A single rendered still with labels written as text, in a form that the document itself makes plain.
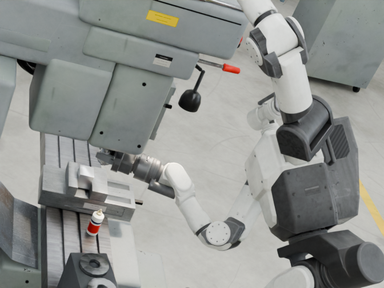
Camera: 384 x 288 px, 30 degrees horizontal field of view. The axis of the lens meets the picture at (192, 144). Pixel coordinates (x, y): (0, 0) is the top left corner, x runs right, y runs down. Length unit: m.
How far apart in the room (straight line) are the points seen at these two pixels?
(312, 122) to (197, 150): 3.18
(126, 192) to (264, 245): 1.93
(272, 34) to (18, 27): 0.70
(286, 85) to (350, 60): 5.15
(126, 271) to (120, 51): 0.90
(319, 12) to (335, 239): 4.84
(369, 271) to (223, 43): 0.75
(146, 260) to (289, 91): 1.28
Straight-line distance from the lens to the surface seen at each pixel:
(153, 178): 2.36
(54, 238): 2.52
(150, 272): 2.85
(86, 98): 2.13
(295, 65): 1.79
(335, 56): 6.86
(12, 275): 2.51
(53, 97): 2.13
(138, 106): 2.19
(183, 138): 5.13
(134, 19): 2.01
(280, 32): 1.78
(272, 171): 2.01
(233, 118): 5.68
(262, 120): 2.18
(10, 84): 1.98
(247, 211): 2.31
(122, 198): 2.68
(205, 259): 4.18
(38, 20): 2.02
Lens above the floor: 2.56
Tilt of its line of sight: 30 degrees down
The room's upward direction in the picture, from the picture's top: 25 degrees clockwise
